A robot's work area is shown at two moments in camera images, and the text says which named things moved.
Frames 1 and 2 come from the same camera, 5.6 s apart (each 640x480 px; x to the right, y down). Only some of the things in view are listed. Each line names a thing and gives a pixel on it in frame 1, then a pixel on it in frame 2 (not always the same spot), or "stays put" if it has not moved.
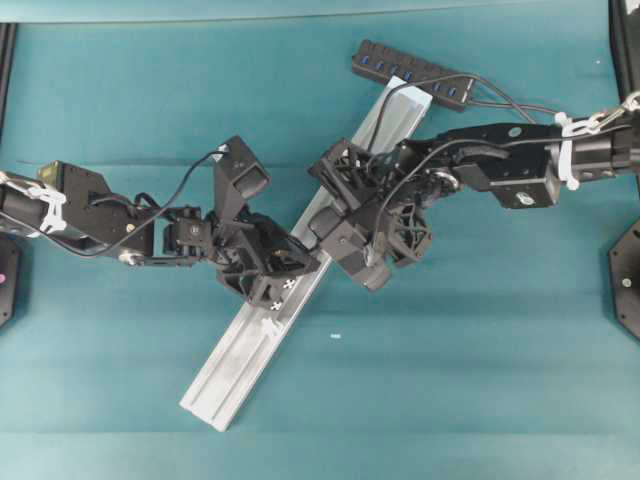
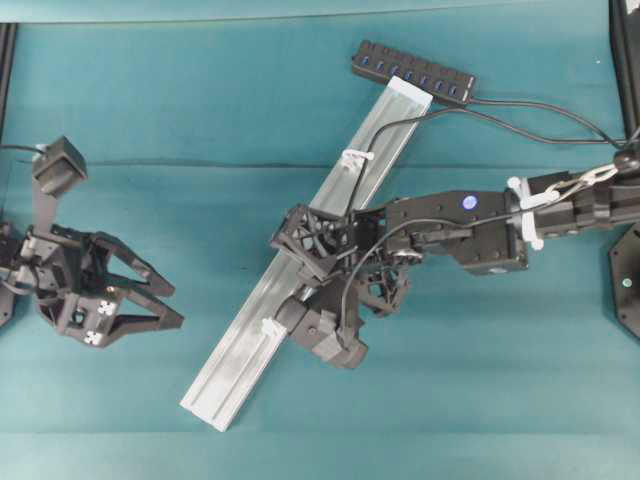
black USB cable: [506, 103] to [608, 140]
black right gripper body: [377, 182] to [325, 247]
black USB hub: [447, 86] stays put
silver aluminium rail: [244, 354] stays put
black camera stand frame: [625, 43] stays put
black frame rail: [8, 33] stays put
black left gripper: [258, 255] to [68, 271]
